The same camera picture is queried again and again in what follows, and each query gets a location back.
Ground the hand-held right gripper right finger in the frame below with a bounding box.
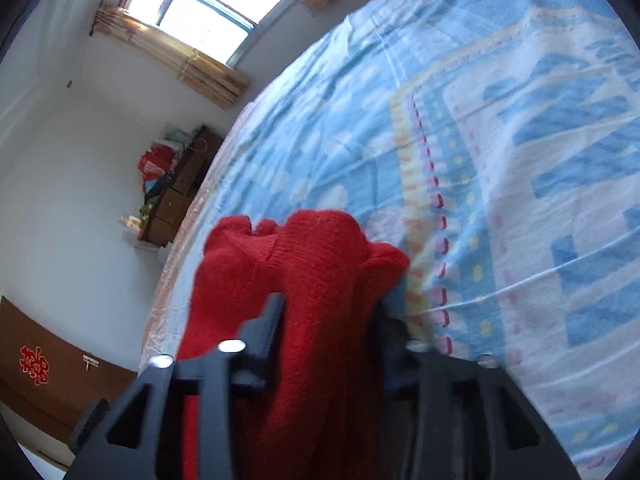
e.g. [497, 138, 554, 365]
[370, 304, 583, 480]

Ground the red paper bag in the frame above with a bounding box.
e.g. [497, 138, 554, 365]
[139, 142, 177, 182]

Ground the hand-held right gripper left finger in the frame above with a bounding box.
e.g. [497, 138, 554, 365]
[67, 292, 287, 480]

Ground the brown wooden door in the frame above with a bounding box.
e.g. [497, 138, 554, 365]
[0, 295, 138, 456]

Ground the red knit garment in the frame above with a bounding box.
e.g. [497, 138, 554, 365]
[177, 209, 412, 480]

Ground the bed with patterned sheet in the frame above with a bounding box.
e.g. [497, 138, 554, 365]
[139, 0, 640, 480]

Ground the red paper door decoration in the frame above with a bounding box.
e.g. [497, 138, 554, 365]
[19, 345, 51, 387]

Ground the window with grey frame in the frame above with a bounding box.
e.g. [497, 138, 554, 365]
[120, 0, 296, 68]

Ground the brown wooden dresser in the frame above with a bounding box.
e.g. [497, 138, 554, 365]
[137, 125, 226, 248]

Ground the pile of clothes on dresser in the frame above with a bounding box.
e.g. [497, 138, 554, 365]
[120, 175, 176, 233]

